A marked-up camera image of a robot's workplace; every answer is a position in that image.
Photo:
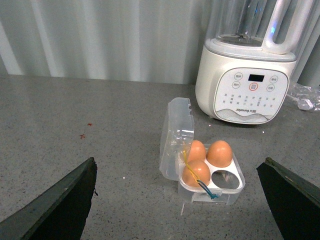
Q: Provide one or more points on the brown egg back left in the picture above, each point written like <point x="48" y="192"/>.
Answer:
<point x="197" y="152"/>

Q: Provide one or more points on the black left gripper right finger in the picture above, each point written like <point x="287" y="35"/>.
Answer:
<point x="294" y="202"/>

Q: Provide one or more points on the yellow blue rubber band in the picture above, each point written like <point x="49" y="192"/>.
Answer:
<point x="202" y="185"/>

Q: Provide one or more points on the crumpled clear plastic bag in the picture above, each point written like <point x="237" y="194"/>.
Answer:
<point x="304" y="98"/>

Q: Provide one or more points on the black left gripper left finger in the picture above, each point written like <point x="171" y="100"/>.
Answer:
<point x="59" y="213"/>

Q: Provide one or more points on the brown egg back right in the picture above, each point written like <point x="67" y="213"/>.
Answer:
<point x="220" y="154"/>

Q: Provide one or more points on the white Joyoung blender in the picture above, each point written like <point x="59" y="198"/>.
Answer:
<point x="248" y="57"/>

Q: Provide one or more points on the brown egg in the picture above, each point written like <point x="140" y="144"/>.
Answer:
<point x="197" y="152"/>
<point x="194" y="171"/>
<point x="220" y="154"/>

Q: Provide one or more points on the brown egg front left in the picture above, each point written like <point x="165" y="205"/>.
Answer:
<point x="194" y="171"/>

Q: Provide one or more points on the clear plastic egg box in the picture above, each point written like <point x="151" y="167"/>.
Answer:
<point x="177" y="136"/>

